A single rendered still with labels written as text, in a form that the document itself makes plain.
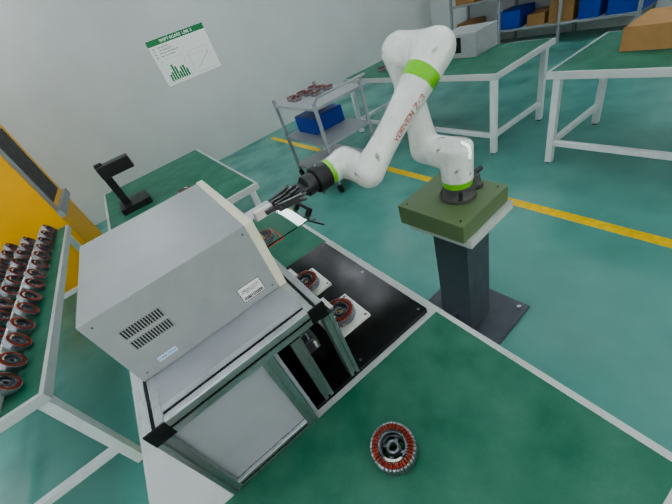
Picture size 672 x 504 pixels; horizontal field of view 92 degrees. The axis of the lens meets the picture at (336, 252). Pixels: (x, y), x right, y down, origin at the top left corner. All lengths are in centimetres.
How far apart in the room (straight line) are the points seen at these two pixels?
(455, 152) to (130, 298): 114
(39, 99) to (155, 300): 544
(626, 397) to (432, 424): 115
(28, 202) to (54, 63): 231
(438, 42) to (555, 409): 104
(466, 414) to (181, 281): 76
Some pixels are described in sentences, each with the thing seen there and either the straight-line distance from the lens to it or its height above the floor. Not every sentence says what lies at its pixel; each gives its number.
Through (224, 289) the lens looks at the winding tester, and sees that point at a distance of 80.
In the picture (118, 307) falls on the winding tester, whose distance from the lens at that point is 77.
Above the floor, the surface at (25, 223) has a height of 83.
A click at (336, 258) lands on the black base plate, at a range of 142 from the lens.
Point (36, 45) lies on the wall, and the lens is 610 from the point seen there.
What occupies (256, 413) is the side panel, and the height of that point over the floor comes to 93.
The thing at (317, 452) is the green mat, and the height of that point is 75.
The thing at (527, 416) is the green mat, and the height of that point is 75.
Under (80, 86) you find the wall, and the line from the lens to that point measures 607.
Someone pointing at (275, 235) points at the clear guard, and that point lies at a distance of 117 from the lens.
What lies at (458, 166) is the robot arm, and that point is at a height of 101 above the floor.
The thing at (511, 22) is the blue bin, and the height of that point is 38.
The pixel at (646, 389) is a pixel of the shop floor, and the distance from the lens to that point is 200.
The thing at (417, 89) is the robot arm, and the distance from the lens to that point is 113.
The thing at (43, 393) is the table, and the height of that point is 75.
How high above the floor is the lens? 165
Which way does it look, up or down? 37 degrees down
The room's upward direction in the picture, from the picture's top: 21 degrees counter-clockwise
